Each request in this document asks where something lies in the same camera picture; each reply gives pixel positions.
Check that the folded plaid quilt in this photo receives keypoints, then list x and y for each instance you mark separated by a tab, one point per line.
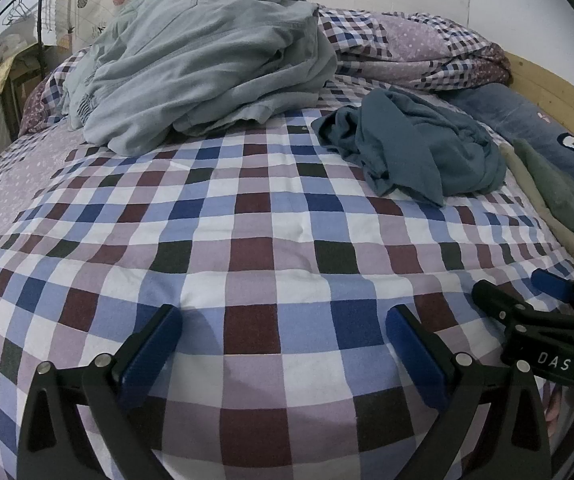
413	50

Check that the wooden headboard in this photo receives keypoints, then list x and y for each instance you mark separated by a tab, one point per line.
548	91

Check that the olive green folded garment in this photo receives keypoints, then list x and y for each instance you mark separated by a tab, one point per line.
555	187

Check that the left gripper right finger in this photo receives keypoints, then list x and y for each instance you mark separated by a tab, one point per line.
513	443

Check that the plaid bed sheet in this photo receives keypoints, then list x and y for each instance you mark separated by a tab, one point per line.
284	264

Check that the beige folded garment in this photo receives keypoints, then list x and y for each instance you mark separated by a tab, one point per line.
525	181

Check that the dark teal shirt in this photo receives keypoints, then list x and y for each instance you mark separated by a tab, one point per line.
403	142

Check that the black clothes rack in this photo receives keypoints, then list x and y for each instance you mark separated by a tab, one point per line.
16	9

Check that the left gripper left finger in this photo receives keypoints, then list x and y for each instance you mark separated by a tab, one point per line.
53	443

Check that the blue cartoon pillow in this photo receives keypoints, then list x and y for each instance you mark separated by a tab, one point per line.
514	117

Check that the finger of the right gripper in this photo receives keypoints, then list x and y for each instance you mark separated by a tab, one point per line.
554	286
512	312

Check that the light grey-green jacket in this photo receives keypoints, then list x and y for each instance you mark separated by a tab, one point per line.
196	66

